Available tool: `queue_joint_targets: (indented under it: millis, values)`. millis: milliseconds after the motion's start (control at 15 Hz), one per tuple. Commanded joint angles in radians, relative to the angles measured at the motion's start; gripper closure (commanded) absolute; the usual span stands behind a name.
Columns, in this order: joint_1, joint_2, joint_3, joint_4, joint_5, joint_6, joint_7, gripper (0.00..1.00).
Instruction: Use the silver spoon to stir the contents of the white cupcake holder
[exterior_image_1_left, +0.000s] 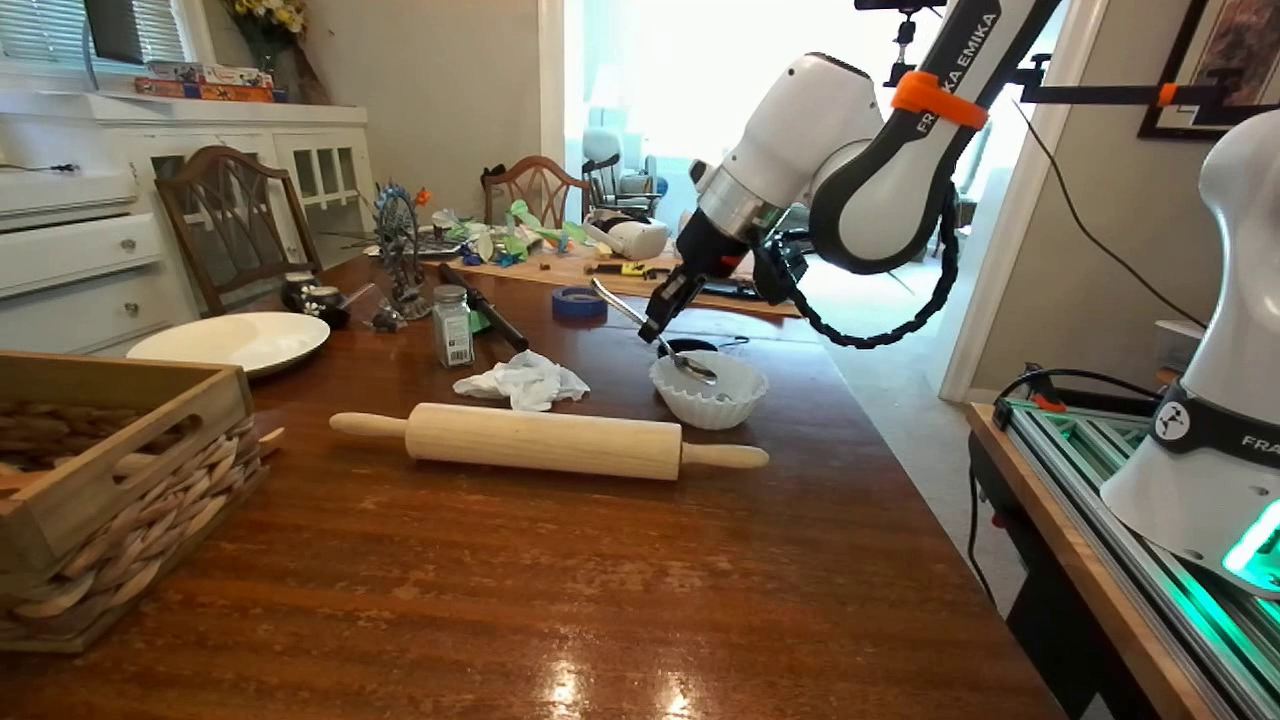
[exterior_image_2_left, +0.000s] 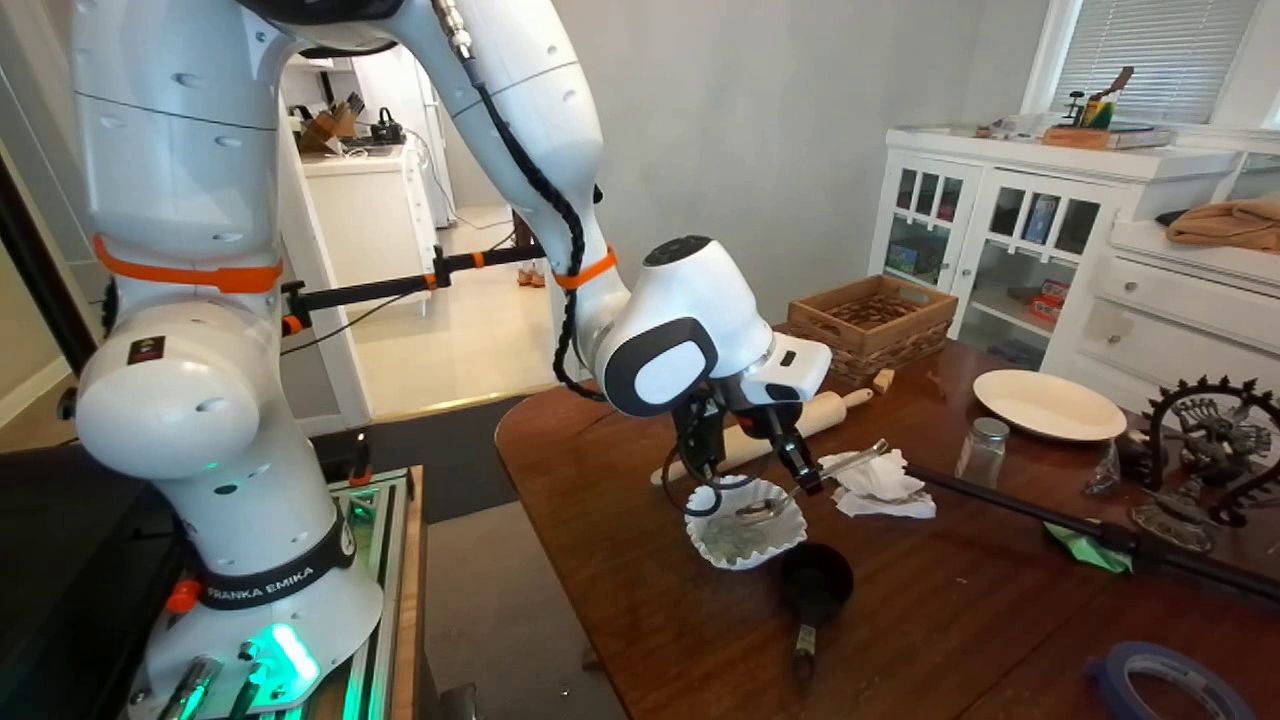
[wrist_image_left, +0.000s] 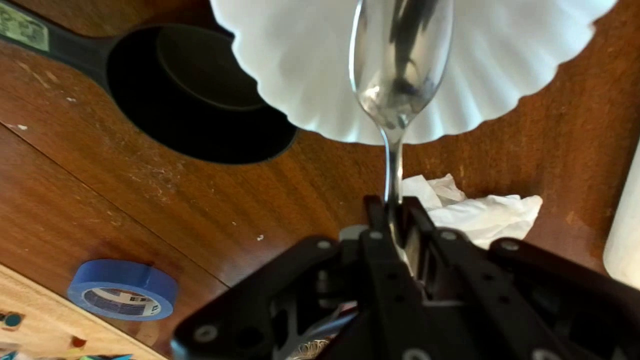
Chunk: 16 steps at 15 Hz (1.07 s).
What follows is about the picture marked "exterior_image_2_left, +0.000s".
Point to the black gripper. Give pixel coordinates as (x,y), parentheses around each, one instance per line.
(769,415)

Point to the silver spoon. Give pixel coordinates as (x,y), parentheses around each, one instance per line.
(782,513)

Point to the wooden rolling pin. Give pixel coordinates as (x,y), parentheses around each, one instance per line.
(835,404)

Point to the white paper cupcake holder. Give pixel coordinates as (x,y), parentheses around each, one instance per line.
(727,540)

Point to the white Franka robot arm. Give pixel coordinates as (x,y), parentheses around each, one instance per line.
(203,400)

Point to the crumpled white tissue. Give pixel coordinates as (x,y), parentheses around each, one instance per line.
(881,487)

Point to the small black measuring cup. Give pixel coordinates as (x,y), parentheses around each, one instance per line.
(814,581)

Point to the woven wooden basket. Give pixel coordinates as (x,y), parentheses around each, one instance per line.
(864,321)

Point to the glass shaker jar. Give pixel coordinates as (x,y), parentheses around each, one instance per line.
(986,455)

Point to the long black rod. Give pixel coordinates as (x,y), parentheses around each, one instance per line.
(1012,502)

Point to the white ceramic plate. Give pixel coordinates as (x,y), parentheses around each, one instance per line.
(1047,404)

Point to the white glass-door cabinet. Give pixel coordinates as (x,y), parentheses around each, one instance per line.
(986,164)

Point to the blue tape roll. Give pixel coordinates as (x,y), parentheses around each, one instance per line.
(1134,660)

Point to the white drawer dresser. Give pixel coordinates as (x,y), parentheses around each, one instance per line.
(1174,312)

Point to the metal gear sculpture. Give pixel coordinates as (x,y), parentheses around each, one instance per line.
(1206,441)

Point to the white kitchen counter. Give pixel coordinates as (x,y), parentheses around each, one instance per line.
(361,203)

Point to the white window blinds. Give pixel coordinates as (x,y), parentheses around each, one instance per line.
(1160,52)

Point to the black equipment case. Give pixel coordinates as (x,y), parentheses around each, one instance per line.
(55,572)

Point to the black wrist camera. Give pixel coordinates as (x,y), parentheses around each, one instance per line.
(702,434)

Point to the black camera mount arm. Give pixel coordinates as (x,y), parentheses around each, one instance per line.
(385,285)

